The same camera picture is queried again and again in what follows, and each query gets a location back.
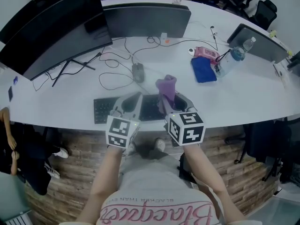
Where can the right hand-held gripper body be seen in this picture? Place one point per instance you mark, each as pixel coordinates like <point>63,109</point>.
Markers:
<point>187,130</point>

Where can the purple cloth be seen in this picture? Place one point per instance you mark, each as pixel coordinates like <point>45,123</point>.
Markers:
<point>166,88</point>

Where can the person's right shoe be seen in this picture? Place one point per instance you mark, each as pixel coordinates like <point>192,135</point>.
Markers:
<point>159,144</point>

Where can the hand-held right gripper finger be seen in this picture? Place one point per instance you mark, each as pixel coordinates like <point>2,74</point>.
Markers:
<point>167,111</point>
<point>190,105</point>

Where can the grey shirt with pink print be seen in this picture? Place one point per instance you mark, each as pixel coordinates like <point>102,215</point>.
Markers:
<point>152,191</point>

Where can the black curved monitor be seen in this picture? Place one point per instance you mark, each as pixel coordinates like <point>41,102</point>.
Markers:
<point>58,32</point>

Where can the black keyboard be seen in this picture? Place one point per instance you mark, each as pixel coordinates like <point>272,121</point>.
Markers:
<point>103,111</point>

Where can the person's left forearm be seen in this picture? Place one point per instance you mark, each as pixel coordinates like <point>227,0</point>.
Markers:
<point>107,172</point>

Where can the small blue item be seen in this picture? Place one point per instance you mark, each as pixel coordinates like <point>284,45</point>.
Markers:
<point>16,80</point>

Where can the blue cloth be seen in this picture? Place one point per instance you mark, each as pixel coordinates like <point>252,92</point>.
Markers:
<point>203,70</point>

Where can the black phone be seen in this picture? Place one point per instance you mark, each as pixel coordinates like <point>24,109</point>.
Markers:
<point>10,93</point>

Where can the person's dark trousers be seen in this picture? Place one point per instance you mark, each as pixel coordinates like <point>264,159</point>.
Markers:
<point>150,152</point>

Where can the clear water bottle blue lid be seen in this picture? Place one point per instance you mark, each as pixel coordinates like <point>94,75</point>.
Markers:
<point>228,62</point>

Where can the small white round device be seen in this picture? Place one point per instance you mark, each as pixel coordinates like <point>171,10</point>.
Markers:
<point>192,51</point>

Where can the person's shoe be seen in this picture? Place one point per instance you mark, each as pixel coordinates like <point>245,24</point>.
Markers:
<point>159,144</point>
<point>132,148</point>

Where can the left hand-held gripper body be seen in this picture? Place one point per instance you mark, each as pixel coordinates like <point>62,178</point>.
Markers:
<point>119,130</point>

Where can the person's left shoe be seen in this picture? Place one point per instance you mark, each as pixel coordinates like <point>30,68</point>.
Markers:
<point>132,148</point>

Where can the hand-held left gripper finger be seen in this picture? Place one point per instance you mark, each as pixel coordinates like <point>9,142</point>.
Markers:
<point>118,103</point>
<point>138,114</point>

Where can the white divider bracket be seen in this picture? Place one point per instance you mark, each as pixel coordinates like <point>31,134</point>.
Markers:
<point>163,35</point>

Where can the person's right forearm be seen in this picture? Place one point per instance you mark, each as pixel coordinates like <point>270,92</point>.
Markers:
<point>206,172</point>

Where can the grey computer mouse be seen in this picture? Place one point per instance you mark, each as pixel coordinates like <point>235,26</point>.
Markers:
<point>138,72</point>

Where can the black earphone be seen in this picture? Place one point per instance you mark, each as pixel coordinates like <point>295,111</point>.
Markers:
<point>212,27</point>

